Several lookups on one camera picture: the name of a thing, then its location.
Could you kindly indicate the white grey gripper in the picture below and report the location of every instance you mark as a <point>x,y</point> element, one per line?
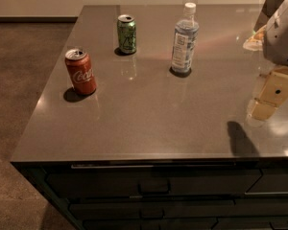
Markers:
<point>282,38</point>

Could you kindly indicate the blue plastic water bottle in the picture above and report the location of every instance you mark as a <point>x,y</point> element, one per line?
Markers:
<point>185,36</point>

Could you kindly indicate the snack bag on counter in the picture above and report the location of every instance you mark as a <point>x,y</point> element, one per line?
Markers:
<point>255,42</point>

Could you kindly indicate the dark square planter box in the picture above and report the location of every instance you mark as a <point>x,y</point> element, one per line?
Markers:
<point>268,9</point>

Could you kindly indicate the dark cabinet with drawers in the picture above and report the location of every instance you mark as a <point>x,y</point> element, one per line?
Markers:
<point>141,195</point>

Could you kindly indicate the green soda can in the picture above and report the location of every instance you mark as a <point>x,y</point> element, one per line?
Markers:
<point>126,30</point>

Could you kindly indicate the red Coca-Cola can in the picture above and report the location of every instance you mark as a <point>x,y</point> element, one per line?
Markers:
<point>79,67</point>

